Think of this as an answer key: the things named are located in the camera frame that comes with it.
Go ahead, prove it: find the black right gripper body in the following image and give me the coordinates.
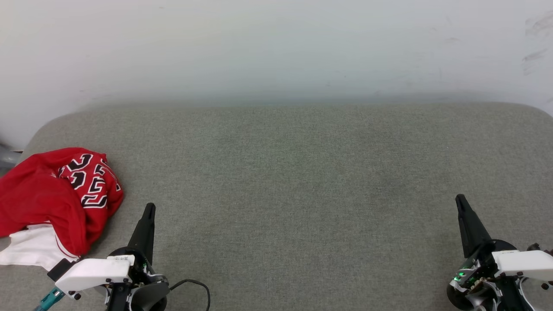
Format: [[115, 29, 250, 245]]
[[446, 239, 536, 311]]

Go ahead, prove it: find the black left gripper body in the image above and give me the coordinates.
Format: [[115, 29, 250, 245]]
[[106, 247, 170, 311]]

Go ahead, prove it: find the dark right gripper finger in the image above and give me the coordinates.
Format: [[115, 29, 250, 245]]
[[455, 194, 493, 259]]

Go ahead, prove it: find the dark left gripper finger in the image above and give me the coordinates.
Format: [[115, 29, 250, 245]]
[[127, 203, 156, 265]]

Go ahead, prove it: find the red number 23 basketball jersey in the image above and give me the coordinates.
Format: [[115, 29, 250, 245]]
[[0, 147, 124, 272]]

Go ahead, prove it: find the grey fabric sofa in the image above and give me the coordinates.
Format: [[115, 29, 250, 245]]
[[0, 102, 553, 311]]

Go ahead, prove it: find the teal left camera connector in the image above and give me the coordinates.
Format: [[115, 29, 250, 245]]
[[35, 287, 65, 311]]

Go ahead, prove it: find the grey metal frame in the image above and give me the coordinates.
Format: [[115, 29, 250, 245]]
[[0, 143, 22, 170]]

